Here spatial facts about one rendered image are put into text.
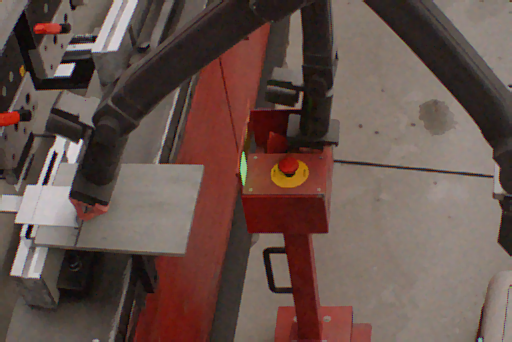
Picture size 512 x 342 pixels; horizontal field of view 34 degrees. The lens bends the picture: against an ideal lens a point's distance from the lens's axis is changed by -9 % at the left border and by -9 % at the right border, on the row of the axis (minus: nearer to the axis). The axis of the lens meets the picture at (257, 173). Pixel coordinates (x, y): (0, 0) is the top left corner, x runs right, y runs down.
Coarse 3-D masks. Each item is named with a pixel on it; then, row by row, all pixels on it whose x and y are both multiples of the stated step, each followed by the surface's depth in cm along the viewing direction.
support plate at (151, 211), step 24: (72, 168) 149; (144, 168) 147; (168, 168) 146; (192, 168) 146; (120, 192) 144; (144, 192) 143; (168, 192) 143; (192, 192) 142; (96, 216) 141; (120, 216) 140; (144, 216) 140; (168, 216) 139; (192, 216) 139; (48, 240) 139; (72, 240) 138; (96, 240) 138; (120, 240) 137; (144, 240) 137; (168, 240) 136
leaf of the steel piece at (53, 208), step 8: (48, 192) 146; (56, 192) 146; (64, 192) 145; (40, 200) 145; (48, 200) 145; (56, 200) 144; (64, 200) 144; (40, 208) 144; (48, 208) 143; (56, 208) 143; (64, 208) 143; (72, 208) 143; (40, 216) 142; (48, 216) 142; (56, 216) 142; (64, 216) 142; (72, 216) 141; (40, 224) 141; (48, 224) 141; (56, 224) 141; (64, 224) 140; (72, 224) 140; (80, 224) 140
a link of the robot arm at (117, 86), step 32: (224, 0) 101; (256, 0) 94; (288, 0) 93; (192, 32) 105; (224, 32) 103; (160, 64) 110; (192, 64) 109; (128, 96) 115; (160, 96) 115; (128, 128) 120
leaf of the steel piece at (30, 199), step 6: (30, 186) 147; (36, 186) 147; (42, 186) 147; (30, 192) 146; (36, 192) 146; (24, 198) 146; (30, 198) 145; (36, 198) 145; (24, 204) 145; (30, 204) 144; (36, 204) 144; (24, 210) 144; (30, 210) 143; (18, 216) 143; (24, 216) 143; (30, 216) 143; (18, 222) 142; (24, 222) 142; (30, 222) 142
